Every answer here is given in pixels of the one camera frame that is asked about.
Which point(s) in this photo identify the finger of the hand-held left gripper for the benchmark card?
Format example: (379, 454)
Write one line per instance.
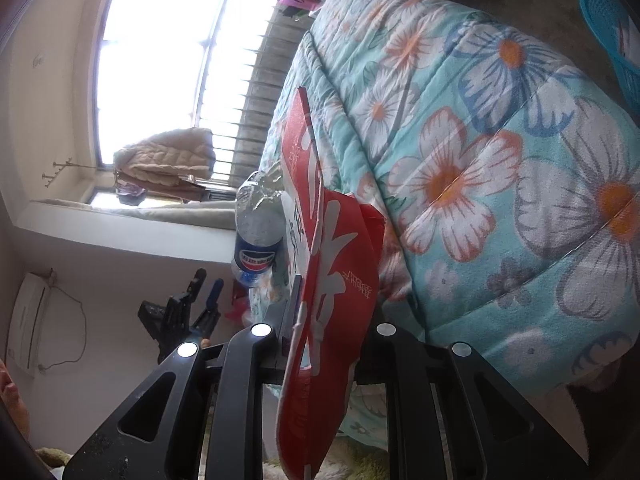
(194, 285)
(214, 300)

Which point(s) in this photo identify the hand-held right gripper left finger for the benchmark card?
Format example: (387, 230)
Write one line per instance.
(286, 332)

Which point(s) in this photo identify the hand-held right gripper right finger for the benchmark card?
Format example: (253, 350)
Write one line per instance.
(372, 360)

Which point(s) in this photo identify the red white snack bag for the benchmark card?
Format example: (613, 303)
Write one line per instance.
(335, 280)

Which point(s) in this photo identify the clear plastic bottle blue label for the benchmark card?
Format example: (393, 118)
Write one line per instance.
(255, 240)

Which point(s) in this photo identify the purple cloth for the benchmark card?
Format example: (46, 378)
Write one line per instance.
(127, 192)

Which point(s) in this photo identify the white air conditioner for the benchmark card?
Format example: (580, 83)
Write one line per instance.
(30, 320)

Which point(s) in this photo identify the beige puffer jacket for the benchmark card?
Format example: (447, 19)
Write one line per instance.
(165, 157)

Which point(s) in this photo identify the metal window railing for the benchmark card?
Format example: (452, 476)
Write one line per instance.
(250, 110)

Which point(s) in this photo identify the floral blanket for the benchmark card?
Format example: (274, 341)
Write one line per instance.
(500, 160)

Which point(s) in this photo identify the blue plastic basket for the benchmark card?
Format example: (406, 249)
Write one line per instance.
(600, 15)

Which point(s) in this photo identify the wall coat hooks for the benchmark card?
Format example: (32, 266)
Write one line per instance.
(57, 170)

